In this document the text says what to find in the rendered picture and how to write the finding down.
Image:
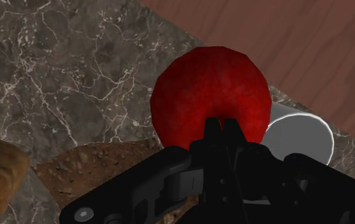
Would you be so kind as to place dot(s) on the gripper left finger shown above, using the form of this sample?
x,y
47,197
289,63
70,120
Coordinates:
x,y
140,189

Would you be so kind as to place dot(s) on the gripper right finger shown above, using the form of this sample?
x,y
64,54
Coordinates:
x,y
289,189

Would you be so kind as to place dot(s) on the brown bread slice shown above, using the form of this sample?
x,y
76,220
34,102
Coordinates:
x,y
100,170

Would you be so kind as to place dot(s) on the white cup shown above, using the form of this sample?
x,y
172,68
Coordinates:
x,y
298,136

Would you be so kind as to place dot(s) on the red apple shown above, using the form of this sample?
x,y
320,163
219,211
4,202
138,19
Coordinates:
x,y
210,93

